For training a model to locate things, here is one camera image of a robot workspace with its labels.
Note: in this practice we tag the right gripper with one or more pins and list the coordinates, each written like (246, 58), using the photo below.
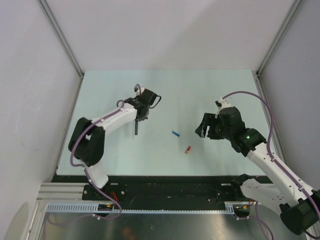
(209, 119)

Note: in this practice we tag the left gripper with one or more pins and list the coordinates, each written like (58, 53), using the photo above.
(139, 119)

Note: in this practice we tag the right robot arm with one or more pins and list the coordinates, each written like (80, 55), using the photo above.
(296, 202)

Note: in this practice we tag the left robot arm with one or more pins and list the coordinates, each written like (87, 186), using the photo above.
(87, 142)

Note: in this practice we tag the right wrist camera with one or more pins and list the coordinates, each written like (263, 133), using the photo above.
(221, 104)

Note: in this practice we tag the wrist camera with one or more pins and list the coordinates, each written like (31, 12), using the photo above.
(138, 89)
(221, 104)

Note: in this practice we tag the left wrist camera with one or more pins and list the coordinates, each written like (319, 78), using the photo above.
(138, 89)

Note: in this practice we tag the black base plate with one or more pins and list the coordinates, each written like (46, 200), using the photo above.
(178, 192)

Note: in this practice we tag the grey cable duct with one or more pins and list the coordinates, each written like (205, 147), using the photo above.
(105, 208)

